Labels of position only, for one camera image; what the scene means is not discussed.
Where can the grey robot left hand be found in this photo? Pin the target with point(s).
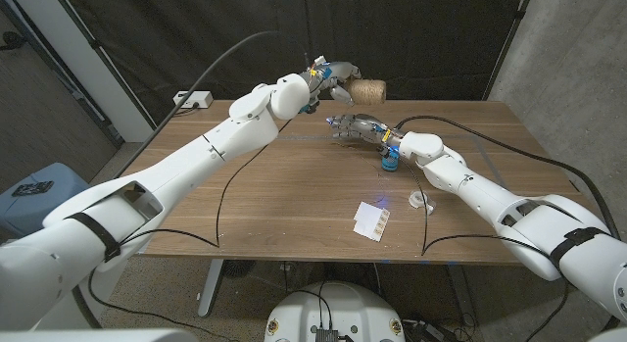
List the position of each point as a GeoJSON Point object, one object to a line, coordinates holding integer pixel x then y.
{"type": "Point", "coordinates": [340, 71]}

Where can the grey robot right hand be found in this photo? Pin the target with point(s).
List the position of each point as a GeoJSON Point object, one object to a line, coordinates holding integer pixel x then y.
{"type": "Point", "coordinates": [365, 126]}

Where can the brown jute twine spool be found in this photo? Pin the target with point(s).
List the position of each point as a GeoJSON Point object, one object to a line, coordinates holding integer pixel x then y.
{"type": "Point", "coordinates": [367, 92]}

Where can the jute twine strand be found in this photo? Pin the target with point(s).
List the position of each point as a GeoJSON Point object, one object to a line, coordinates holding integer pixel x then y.
{"type": "Point", "coordinates": [379, 178]}

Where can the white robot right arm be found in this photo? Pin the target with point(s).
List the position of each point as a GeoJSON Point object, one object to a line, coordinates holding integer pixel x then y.
{"type": "Point", "coordinates": [490, 197]}

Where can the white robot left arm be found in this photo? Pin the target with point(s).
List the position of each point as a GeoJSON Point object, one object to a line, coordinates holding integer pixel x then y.
{"type": "Point", "coordinates": [161, 185]}

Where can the clear tape roll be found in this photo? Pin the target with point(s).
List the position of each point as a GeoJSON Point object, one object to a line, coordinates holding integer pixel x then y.
{"type": "Point", "coordinates": [417, 199]}

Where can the white sticker sheet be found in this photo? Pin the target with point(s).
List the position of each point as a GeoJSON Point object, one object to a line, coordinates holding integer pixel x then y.
{"type": "Point", "coordinates": [370, 223]}

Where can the black backdrop curtain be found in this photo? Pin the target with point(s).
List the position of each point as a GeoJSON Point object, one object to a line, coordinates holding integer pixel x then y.
{"type": "Point", "coordinates": [416, 38]}

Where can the white power box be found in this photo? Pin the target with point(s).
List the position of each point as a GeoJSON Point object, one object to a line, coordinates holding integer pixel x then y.
{"type": "Point", "coordinates": [196, 98]}

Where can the black backdrop stand pole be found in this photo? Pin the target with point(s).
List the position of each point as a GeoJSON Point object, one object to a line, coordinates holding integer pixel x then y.
{"type": "Point", "coordinates": [98, 47]}
{"type": "Point", "coordinates": [512, 35]}

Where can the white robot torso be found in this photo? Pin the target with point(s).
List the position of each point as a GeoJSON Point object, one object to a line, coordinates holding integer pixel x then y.
{"type": "Point", "coordinates": [338, 307]}

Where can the black ribbed round object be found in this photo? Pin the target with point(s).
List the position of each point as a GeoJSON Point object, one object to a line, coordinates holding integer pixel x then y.
{"type": "Point", "coordinates": [239, 268]}

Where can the grey metal table leg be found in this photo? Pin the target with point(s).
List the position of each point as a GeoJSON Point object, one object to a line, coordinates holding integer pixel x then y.
{"type": "Point", "coordinates": [210, 288]}
{"type": "Point", "coordinates": [460, 293]}

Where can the white floor power strip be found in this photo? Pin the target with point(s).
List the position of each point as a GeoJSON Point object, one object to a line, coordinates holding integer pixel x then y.
{"type": "Point", "coordinates": [431, 331]}

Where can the black flat device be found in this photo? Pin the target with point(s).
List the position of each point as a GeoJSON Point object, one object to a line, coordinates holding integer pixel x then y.
{"type": "Point", "coordinates": [32, 188]}

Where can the blue plastic bin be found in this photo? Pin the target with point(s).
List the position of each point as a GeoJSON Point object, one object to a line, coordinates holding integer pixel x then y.
{"type": "Point", "coordinates": [29, 210]}

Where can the black metal wall rail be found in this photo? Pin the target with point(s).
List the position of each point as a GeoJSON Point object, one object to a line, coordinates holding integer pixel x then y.
{"type": "Point", "coordinates": [73, 92]}

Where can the black wall hook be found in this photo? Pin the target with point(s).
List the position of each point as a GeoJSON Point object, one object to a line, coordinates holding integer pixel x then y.
{"type": "Point", "coordinates": [12, 39]}

